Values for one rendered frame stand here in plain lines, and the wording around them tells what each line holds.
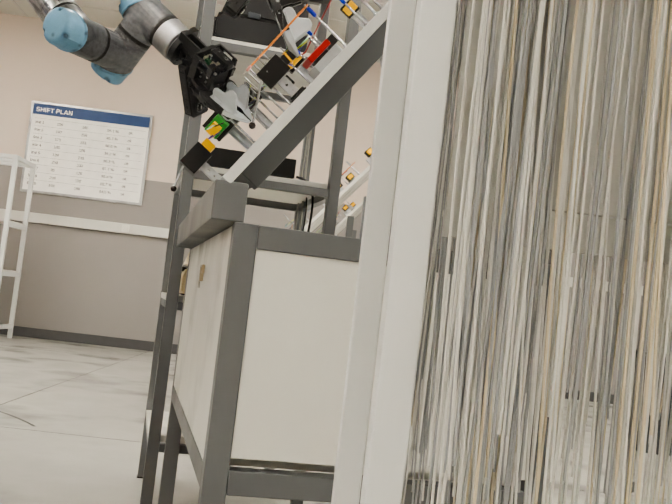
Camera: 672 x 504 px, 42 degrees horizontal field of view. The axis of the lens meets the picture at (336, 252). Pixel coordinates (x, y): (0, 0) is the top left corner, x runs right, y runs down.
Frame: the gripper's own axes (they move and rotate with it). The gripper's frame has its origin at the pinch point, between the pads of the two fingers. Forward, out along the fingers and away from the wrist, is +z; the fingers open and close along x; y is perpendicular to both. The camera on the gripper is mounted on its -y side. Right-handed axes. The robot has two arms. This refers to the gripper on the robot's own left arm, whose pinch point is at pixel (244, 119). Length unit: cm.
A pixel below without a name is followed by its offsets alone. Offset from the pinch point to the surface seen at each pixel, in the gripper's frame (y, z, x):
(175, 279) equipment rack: -95, -15, 23
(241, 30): -54, -59, 78
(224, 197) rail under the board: 13.0, 18.3, -27.8
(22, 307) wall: -689, -303, 244
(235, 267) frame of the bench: 7.0, 27.4, -31.6
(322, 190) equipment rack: -72, -6, 69
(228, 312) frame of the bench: 2.8, 31.8, -35.8
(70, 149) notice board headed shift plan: -585, -384, 349
